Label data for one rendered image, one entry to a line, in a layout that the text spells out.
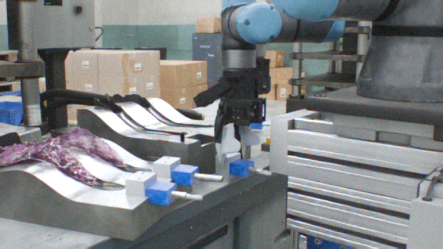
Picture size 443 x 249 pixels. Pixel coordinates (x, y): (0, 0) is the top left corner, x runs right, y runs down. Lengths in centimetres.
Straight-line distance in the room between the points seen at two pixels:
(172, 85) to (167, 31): 415
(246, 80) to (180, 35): 860
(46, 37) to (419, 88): 142
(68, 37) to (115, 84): 320
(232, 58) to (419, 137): 47
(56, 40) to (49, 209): 107
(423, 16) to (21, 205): 71
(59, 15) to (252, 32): 110
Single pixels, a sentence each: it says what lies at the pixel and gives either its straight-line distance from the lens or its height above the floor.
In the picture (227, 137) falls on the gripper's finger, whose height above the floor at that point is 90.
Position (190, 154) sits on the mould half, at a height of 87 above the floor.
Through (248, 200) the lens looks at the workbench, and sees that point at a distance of 122.
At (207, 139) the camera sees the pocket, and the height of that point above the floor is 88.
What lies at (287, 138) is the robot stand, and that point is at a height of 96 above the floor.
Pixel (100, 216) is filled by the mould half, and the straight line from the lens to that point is 79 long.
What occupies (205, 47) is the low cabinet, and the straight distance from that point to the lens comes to 853.
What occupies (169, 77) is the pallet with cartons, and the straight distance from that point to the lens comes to 576.
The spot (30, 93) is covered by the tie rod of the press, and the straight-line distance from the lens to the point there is 163.
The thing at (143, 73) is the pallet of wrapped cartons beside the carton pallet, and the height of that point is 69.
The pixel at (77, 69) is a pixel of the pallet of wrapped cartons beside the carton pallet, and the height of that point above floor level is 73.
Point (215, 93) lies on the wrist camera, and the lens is 103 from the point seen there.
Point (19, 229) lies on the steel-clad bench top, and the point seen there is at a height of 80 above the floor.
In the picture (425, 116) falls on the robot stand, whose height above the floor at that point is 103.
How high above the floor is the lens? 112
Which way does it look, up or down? 11 degrees down
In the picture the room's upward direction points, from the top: straight up
